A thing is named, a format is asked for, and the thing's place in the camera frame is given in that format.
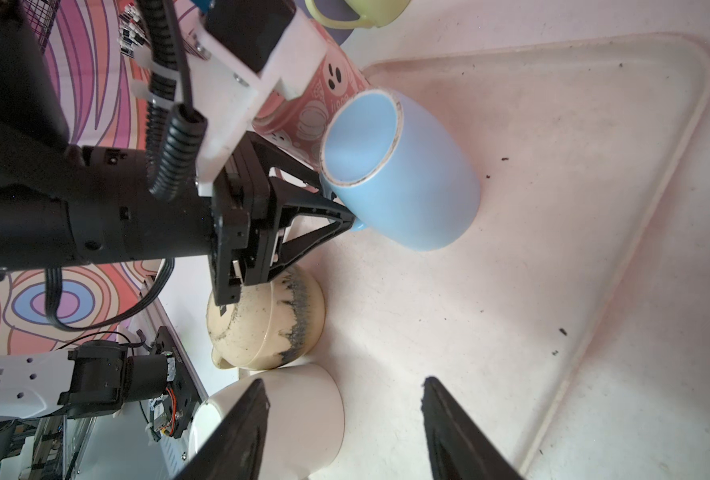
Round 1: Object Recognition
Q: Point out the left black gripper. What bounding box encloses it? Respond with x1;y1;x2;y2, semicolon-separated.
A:
60;133;355;305

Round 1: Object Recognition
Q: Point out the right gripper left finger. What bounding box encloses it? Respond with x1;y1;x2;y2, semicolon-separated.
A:
175;379;270;480

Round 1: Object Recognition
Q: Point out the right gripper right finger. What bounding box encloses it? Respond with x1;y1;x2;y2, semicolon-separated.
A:
422;377;523;480

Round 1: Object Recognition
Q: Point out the light blue mug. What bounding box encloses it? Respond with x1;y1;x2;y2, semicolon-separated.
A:
320;88;481;252

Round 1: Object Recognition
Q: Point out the beige serving tray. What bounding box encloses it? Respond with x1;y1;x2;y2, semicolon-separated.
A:
234;32;710;478

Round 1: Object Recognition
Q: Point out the purple mug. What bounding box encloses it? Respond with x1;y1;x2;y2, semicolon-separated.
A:
315;0;359;45

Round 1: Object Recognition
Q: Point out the light green mug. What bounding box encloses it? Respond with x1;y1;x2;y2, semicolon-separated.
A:
305;0;410;30

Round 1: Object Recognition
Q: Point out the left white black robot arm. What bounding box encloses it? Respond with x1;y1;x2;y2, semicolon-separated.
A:
0;1;354;330

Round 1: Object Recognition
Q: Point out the white mug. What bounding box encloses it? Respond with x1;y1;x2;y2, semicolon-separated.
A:
188;363;345;479

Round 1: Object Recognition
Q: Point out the pink mug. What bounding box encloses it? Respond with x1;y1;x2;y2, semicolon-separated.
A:
252;23;370;170

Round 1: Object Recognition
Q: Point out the beige teapot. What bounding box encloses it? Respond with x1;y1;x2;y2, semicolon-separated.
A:
206;265;326;371

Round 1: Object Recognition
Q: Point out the metal cup of pens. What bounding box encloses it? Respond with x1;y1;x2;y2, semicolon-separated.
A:
118;1;149;58

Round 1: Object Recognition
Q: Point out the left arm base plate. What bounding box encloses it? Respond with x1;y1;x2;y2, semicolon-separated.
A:
153;326;203;439

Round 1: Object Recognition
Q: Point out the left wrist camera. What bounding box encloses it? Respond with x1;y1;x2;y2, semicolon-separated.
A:
189;0;327;197

